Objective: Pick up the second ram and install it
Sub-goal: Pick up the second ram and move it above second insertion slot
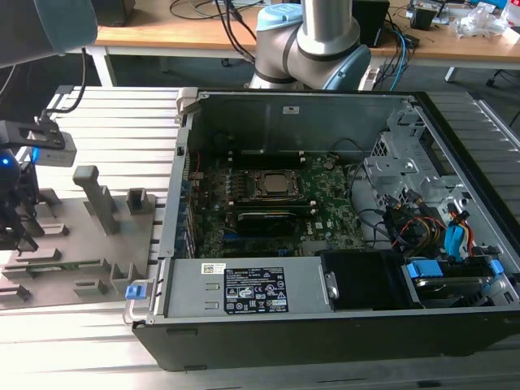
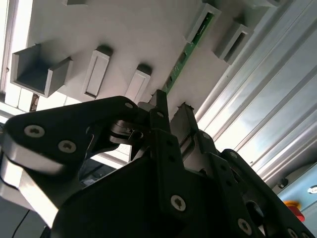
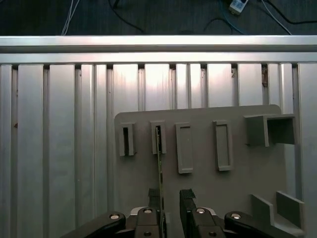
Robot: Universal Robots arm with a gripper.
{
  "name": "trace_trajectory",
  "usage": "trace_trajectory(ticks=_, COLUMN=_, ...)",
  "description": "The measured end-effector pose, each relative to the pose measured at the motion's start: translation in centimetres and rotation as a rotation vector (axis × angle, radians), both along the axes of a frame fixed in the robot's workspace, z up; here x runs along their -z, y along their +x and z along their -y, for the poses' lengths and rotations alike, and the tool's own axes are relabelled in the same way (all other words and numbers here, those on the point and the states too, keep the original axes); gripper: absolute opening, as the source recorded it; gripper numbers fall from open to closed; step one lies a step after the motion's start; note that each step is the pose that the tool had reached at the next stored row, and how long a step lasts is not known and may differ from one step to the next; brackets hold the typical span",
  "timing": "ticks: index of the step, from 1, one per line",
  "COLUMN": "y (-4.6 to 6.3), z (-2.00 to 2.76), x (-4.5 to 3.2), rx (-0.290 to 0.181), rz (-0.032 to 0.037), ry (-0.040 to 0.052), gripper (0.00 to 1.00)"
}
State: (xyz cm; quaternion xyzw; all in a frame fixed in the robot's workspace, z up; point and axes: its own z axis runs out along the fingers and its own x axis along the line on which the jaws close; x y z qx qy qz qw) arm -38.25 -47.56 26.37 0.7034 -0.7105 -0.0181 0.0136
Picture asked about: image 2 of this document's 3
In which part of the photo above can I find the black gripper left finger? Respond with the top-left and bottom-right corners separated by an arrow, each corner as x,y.
3,89 -> 188,225

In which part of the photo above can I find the green RAM stick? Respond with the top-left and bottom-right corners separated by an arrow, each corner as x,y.
162,11 -> 216,95

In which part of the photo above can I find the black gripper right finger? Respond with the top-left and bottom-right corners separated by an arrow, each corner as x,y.
170,102 -> 317,238

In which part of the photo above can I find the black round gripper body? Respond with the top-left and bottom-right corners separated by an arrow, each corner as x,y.
51,148 -> 238,238

